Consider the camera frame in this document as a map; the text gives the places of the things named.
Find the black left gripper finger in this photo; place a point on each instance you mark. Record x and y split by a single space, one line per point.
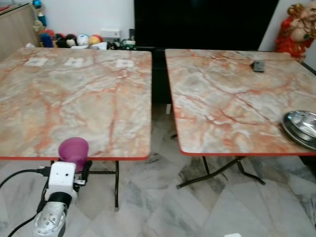
87 172

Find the purple plastic cup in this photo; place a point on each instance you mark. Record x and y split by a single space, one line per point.
74 149

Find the marble top folding table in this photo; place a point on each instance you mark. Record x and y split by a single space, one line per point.
227 108
74 103

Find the stainless steel bowl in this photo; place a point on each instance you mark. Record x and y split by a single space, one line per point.
302 128

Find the white paper card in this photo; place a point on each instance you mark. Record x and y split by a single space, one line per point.
124 63

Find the small white box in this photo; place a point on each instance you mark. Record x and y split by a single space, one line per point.
100 46

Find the dark red round doll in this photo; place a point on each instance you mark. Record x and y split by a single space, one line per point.
71 40

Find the white round doll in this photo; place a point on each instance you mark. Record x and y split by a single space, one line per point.
83 39

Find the orange and yellow doll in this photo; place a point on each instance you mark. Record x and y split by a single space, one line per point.
96 39

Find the black round doll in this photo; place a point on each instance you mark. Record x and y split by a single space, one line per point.
60 41

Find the green toy car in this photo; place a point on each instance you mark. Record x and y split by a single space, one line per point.
129 44

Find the blue and red doll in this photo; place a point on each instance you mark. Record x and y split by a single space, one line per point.
46 39

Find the small white object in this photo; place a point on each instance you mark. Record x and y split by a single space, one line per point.
233 235

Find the wooden cabinet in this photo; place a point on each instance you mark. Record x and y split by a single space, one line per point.
17 32

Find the red and gold statue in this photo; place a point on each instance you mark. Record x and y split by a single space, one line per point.
294 34

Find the small dark grey box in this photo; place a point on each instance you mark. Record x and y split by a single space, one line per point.
257 66

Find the tall blue figurine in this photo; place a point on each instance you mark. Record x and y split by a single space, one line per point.
39 14

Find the black television screen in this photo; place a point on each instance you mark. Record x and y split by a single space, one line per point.
205 22

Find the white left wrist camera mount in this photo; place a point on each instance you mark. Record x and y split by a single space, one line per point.
62 178

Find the white wall socket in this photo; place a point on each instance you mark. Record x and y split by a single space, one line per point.
110 33

